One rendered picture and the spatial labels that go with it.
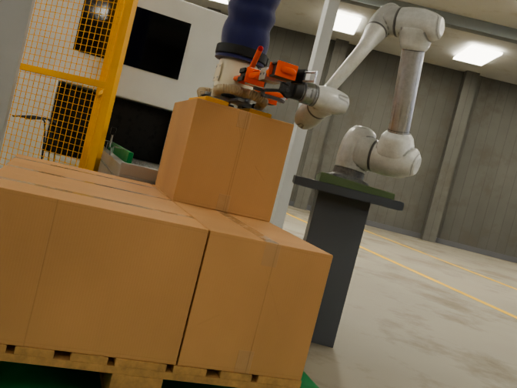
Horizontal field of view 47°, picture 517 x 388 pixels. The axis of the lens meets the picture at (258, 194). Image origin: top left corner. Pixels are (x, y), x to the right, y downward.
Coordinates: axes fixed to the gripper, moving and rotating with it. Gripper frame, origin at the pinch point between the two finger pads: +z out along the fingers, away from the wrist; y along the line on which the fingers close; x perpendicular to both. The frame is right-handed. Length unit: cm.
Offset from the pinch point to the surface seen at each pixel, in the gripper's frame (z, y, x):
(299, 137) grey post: -165, -5, 342
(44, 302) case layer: 60, 81, -64
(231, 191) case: -0.6, 45.2, -4.4
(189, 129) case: 21.0, 26.1, -3.0
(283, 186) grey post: -161, 49, 342
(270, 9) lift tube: -4.8, -31.8, 18.2
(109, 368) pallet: 40, 97, -64
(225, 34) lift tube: 10.3, -17.1, 22.5
